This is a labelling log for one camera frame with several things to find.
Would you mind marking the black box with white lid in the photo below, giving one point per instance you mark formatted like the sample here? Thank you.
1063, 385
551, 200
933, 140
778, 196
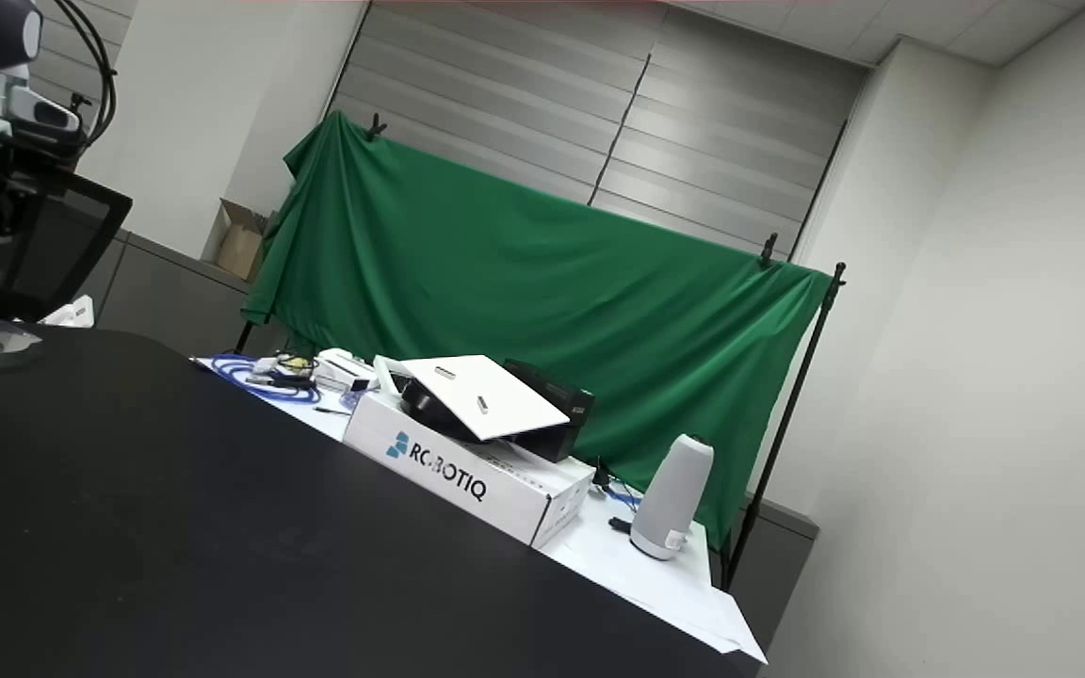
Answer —
483, 402

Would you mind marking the white Robotiq cardboard box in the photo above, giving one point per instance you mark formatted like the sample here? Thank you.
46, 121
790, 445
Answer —
507, 489

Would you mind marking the green backdrop cloth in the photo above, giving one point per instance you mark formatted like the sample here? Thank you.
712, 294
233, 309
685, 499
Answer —
393, 250

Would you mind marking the white upright device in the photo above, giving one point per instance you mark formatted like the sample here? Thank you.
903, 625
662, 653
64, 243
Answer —
670, 499

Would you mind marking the black backdrop stand pole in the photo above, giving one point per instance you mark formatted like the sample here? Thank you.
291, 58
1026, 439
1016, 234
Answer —
783, 415

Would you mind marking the white table cover sheet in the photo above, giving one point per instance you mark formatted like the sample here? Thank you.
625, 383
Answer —
596, 545

